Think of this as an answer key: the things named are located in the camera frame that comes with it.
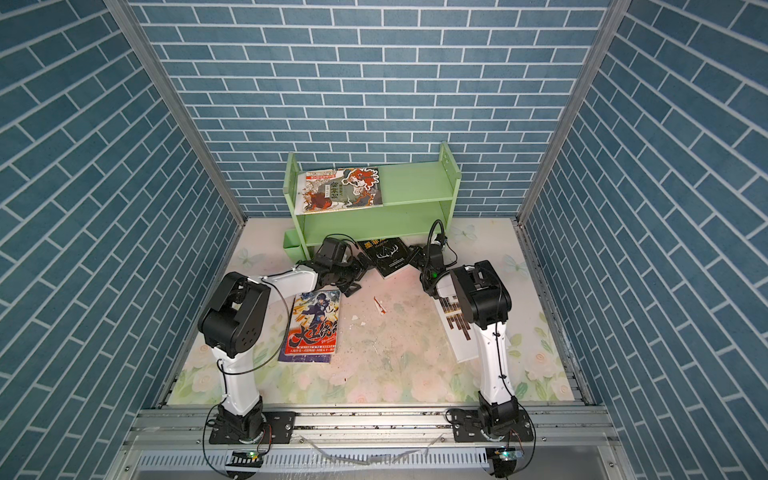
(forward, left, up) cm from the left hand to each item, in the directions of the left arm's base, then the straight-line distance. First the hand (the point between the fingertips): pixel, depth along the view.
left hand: (372, 272), depth 97 cm
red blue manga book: (-17, +17, -4) cm, 24 cm away
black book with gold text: (+11, -4, -5) cm, 13 cm away
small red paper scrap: (-9, -2, -6) cm, 11 cm away
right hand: (+13, -14, -3) cm, 19 cm away
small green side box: (+13, +29, -1) cm, 31 cm away
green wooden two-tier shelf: (+11, -14, +22) cm, 28 cm away
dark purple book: (-25, +19, -6) cm, 32 cm away
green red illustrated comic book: (+15, +14, +22) cm, 30 cm away
